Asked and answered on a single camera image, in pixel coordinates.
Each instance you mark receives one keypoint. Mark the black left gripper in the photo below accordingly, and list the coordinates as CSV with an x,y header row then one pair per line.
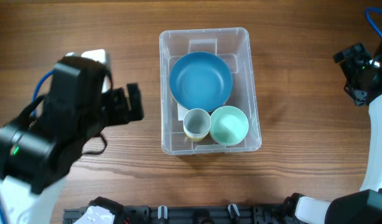
x,y
127,110

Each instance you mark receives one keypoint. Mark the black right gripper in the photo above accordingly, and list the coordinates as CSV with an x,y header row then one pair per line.
x,y
348,60

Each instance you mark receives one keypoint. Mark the grey plastic cup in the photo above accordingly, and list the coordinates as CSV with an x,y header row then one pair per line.
x,y
197,121

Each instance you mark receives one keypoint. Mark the cream plastic cup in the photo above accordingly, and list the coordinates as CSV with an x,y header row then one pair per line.
x,y
193,135

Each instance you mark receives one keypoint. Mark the dark blue plate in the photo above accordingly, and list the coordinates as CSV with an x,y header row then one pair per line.
x,y
200,69
208,98

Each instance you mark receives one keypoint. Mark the mint green bowl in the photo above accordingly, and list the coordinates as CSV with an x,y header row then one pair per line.
x,y
229,125

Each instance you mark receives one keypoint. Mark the yellow plastic cup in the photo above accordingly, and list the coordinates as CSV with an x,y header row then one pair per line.
x,y
195,139

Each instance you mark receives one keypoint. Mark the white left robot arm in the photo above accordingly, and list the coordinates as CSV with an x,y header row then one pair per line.
x,y
40,145

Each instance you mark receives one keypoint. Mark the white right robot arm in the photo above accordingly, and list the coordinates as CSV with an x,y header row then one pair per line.
x,y
364,206

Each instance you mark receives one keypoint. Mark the white paper label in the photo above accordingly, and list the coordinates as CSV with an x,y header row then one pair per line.
x,y
181,112

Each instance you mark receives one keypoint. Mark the dark blue plate in bin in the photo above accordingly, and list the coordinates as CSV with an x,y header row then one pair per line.
x,y
200,69

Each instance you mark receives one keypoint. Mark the clear plastic storage bin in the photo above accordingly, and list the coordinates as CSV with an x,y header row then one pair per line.
x,y
232,45

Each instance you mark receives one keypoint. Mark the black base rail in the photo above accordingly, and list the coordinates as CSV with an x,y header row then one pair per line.
x,y
251,214

